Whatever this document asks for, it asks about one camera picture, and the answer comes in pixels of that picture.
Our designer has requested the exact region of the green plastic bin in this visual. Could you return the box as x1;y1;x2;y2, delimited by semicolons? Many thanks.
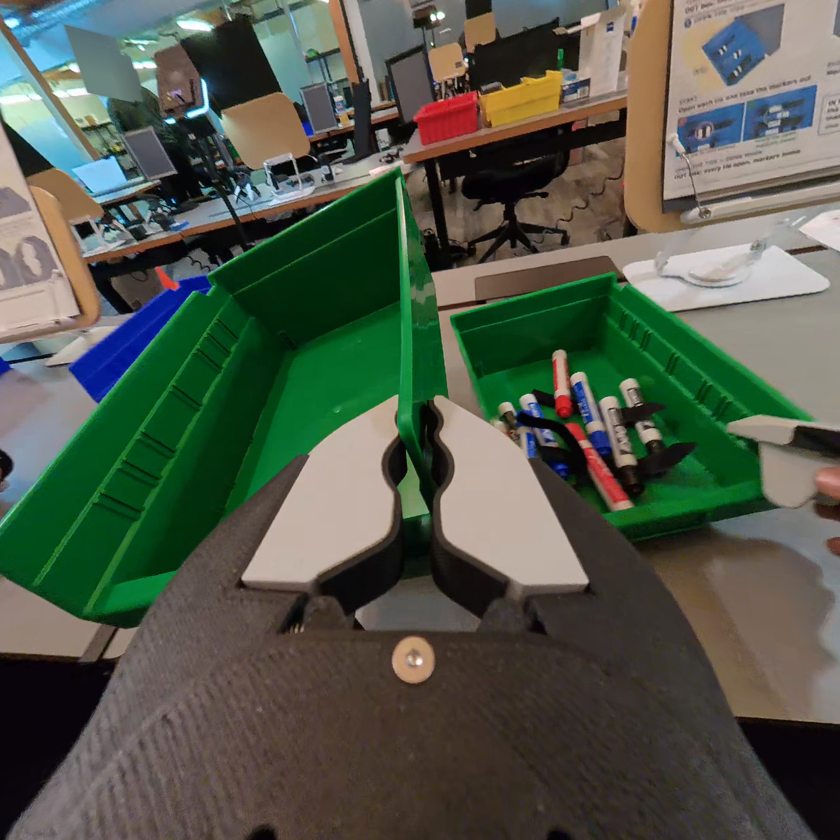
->
0;167;450;629
449;271;820;543

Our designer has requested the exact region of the red plastic bin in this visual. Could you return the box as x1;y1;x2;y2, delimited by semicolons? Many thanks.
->
412;92;481;147

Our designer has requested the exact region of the wooden edged work table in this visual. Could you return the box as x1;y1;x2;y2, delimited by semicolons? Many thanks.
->
400;88;630;270

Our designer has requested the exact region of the white document stand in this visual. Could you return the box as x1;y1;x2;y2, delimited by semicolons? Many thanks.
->
622;0;840;314

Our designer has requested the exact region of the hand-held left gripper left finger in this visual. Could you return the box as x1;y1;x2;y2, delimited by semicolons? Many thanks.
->
241;395;404;613

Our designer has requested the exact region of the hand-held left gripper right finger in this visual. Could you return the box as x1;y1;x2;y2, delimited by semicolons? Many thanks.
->
430;395;590;619

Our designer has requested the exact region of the dark flat monitor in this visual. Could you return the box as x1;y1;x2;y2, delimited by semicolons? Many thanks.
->
385;45;437;123
300;83;340;135
123;126;179;182

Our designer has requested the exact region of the brown board document stand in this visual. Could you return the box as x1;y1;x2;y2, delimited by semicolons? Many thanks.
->
0;125;122;368

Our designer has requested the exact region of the black tripod stand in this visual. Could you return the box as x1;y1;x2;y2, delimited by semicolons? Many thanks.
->
172;79;253;253

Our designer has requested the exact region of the yellow plastic bin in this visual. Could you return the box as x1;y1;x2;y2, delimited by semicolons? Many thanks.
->
479;70;565;128

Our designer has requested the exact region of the grey desk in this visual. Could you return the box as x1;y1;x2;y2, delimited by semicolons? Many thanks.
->
0;203;840;726

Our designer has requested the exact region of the white carton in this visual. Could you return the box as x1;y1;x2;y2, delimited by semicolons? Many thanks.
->
576;5;630;94

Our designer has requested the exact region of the large blue plastic bin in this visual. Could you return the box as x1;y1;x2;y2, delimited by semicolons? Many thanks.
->
67;274;214;403

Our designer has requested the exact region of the black swivel office chair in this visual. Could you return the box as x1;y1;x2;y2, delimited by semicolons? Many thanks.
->
459;150;572;265

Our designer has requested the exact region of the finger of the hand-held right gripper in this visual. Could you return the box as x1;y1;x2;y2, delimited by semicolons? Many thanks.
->
726;415;823;511

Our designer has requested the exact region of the black panel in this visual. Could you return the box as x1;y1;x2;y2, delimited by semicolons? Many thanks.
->
180;14;284;114

